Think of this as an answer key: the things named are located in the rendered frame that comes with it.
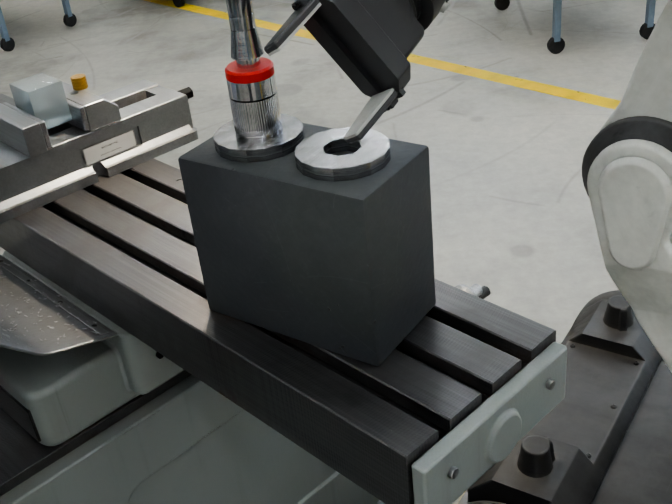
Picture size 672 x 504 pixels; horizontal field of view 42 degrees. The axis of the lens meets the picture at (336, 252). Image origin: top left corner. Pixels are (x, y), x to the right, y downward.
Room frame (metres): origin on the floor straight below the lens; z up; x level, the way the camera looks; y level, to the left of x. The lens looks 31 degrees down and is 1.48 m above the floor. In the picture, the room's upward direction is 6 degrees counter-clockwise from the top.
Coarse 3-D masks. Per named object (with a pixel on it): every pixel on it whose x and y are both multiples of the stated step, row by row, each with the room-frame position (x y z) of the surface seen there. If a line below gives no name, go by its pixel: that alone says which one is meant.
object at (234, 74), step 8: (232, 64) 0.82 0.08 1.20; (264, 64) 0.81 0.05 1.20; (272, 64) 0.81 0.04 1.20; (232, 72) 0.80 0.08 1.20; (240, 72) 0.80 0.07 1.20; (248, 72) 0.80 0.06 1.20; (256, 72) 0.80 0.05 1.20; (264, 72) 0.80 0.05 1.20; (272, 72) 0.81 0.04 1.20; (232, 80) 0.80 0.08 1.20; (240, 80) 0.79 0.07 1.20; (248, 80) 0.79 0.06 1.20; (256, 80) 0.79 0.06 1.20
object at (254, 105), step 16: (272, 80) 0.81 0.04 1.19; (240, 96) 0.80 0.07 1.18; (256, 96) 0.79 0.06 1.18; (272, 96) 0.80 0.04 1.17; (240, 112) 0.80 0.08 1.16; (256, 112) 0.79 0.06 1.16; (272, 112) 0.80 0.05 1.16; (240, 128) 0.80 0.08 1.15; (256, 128) 0.79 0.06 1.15; (272, 128) 0.80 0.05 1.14
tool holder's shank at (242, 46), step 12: (228, 0) 0.81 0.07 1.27; (240, 0) 0.81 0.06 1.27; (228, 12) 0.81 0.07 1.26; (240, 12) 0.80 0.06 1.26; (252, 12) 0.81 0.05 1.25; (240, 24) 0.80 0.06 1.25; (252, 24) 0.81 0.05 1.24; (240, 36) 0.80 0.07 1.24; (252, 36) 0.81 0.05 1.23; (240, 48) 0.80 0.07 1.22; (252, 48) 0.80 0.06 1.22; (240, 60) 0.81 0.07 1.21; (252, 60) 0.81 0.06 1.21
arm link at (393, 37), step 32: (320, 0) 0.77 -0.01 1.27; (352, 0) 0.77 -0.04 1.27; (384, 0) 0.79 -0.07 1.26; (416, 0) 0.81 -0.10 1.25; (448, 0) 0.85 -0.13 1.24; (320, 32) 0.79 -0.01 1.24; (352, 32) 0.76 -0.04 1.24; (384, 32) 0.77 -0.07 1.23; (416, 32) 0.79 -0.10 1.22; (352, 64) 0.78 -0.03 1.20; (384, 64) 0.76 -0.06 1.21
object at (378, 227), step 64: (320, 128) 0.84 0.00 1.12; (192, 192) 0.80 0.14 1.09; (256, 192) 0.75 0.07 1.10; (320, 192) 0.70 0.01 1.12; (384, 192) 0.70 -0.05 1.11; (256, 256) 0.75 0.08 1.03; (320, 256) 0.71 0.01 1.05; (384, 256) 0.69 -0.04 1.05; (256, 320) 0.76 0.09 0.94; (320, 320) 0.71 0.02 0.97; (384, 320) 0.69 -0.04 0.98
